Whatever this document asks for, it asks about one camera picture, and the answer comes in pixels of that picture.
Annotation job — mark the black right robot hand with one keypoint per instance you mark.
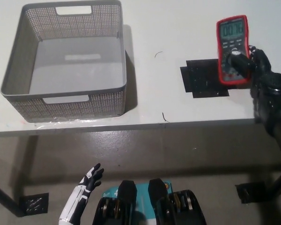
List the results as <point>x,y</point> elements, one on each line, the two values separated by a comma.
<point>260,63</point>

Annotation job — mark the clear tape strip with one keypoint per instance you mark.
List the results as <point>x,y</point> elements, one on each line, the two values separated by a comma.
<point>44,122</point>

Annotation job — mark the black tape patch on table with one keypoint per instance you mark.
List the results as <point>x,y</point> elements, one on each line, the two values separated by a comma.
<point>201,77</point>

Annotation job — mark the black robot body teal top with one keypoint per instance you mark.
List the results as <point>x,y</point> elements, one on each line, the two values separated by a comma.
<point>127,192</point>

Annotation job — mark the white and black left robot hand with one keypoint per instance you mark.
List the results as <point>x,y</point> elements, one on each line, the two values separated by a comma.
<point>76,204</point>

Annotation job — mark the gray perforated plastic basket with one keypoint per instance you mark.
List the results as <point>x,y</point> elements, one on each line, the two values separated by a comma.
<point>79,105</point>

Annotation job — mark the black floor tape patch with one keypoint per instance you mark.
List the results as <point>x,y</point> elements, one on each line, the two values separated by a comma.
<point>250,193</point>
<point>34,204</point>

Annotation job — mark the red digital multimeter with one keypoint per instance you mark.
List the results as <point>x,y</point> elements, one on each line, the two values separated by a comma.
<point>231,28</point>

